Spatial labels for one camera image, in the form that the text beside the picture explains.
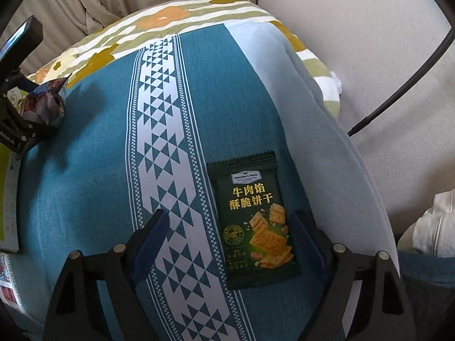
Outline floral striped blanket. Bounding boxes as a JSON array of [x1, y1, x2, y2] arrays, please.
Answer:
[[26, 0, 345, 120]]

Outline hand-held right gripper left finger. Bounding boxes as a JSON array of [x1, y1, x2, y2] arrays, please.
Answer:
[[43, 209, 172, 341]]

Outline grey cartoon snack packet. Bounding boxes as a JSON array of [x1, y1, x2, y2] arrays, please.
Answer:
[[20, 77, 69, 129]]

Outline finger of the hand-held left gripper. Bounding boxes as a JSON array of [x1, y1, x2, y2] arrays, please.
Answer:
[[11, 73, 39, 93]]

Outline black cable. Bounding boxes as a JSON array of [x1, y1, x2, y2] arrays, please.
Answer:
[[346, 30, 455, 137]]

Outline white cloth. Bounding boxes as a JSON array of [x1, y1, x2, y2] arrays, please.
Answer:
[[396, 190, 455, 259]]

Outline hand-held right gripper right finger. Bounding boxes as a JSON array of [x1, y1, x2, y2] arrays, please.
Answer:
[[293, 209, 417, 341]]

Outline dark green cracker packet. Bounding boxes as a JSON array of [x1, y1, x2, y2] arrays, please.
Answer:
[[206, 151, 303, 291]]

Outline green cardboard box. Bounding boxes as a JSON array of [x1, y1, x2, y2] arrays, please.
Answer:
[[0, 88, 27, 255]]

